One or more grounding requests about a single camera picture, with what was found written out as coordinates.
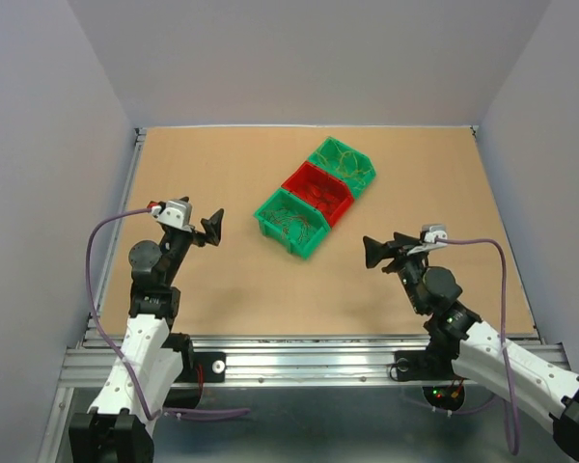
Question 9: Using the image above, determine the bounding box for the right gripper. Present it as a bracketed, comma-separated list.
[363, 231, 430, 314]

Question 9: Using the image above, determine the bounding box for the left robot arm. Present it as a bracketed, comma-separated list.
[69, 197, 224, 462]

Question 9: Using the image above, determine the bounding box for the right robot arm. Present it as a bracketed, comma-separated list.
[363, 225, 579, 462]

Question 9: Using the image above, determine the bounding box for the near green plastic bin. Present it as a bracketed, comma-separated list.
[254, 188, 330, 259]

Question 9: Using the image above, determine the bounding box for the green plastic bin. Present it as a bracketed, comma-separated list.
[254, 188, 330, 259]
[308, 137, 376, 199]

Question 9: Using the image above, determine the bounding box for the far green plastic bin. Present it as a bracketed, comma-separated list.
[308, 137, 376, 199]

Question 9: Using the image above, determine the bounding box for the red plastic bin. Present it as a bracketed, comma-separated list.
[282, 161, 354, 228]

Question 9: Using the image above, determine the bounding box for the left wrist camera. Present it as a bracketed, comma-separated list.
[152, 199, 193, 231]

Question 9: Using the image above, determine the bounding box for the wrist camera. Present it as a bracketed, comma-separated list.
[406, 224, 448, 256]
[152, 199, 193, 231]

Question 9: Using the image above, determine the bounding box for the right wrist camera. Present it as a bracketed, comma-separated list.
[406, 224, 448, 256]

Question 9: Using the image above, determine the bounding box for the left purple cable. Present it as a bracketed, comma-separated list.
[85, 207, 251, 423]

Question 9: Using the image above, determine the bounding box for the aluminium mounting rail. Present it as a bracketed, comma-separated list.
[58, 335, 570, 389]

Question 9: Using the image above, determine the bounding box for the left aluminium frame post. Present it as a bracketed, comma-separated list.
[81, 127, 148, 346]

